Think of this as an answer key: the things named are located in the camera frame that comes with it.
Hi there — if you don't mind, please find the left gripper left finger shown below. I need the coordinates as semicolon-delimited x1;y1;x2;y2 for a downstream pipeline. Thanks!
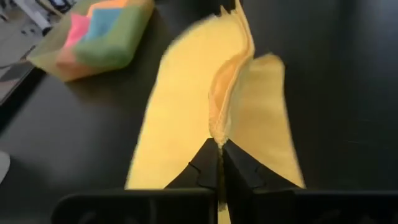
164;138;220;192

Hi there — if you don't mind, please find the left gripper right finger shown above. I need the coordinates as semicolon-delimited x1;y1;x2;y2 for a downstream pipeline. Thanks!
221;139;300;224

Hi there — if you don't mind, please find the yellow microfiber towel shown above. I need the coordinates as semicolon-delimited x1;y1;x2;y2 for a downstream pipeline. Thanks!
124;0;306;224

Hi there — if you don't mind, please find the yellow-green plastic bin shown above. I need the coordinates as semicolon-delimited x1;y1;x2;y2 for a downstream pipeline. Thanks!
27;0;155;82

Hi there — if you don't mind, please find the blue microfiber towel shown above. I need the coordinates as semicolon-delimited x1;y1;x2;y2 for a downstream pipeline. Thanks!
82;7;124;41

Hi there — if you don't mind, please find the orange microfiber towel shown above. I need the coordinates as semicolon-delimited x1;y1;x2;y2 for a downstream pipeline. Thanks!
86;0;147;18

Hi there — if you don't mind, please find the white plant pot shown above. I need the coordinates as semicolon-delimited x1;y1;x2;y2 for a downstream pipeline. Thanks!
0;151;11;185

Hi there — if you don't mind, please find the grey power strip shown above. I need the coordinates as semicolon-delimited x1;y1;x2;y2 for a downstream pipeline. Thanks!
14;0;52;32

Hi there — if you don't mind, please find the black aluminium table frame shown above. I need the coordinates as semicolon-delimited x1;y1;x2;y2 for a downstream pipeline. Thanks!
0;65;47;131

